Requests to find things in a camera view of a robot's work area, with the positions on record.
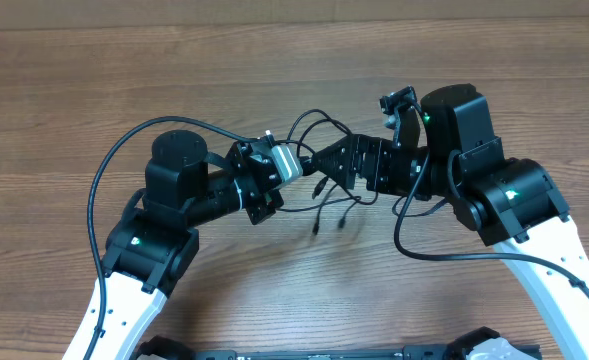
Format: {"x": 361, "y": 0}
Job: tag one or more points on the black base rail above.
{"x": 482, "y": 343}

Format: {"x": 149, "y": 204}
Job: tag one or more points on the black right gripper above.
{"x": 370, "y": 164}

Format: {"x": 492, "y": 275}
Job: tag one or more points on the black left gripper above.
{"x": 249, "y": 181}

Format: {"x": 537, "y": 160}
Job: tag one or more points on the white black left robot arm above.
{"x": 156, "y": 238}

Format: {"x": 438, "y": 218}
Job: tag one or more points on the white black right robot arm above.
{"x": 444, "y": 145}

